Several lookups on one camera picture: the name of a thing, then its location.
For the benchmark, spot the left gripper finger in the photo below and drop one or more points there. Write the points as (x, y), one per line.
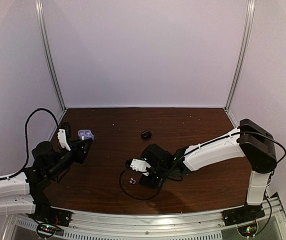
(77, 143)
(86, 145)

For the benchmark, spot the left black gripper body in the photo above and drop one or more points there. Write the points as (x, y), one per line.
(78, 157)

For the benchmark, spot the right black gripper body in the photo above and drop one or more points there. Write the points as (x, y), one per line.
(154, 183)

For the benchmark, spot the purple earbud charging case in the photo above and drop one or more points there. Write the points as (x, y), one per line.
(82, 132)

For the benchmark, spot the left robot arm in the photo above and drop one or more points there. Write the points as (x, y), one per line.
(24, 193)

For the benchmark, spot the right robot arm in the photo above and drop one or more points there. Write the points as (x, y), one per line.
(248, 140)

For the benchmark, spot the black earbud charging case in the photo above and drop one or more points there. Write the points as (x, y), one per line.
(146, 135)

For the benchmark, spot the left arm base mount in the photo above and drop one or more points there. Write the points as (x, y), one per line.
(51, 223)

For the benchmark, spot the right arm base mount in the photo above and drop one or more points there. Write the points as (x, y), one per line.
(245, 218)

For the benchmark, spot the aluminium front rail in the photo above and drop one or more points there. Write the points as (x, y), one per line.
(207, 225)

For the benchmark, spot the left aluminium post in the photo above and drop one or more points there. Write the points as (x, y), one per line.
(48, 54)

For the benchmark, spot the aluminium post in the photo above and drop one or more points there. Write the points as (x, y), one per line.
(249, 17)
(48, 54)

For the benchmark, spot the right aluminium post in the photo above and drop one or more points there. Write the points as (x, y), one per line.
(249, 17)

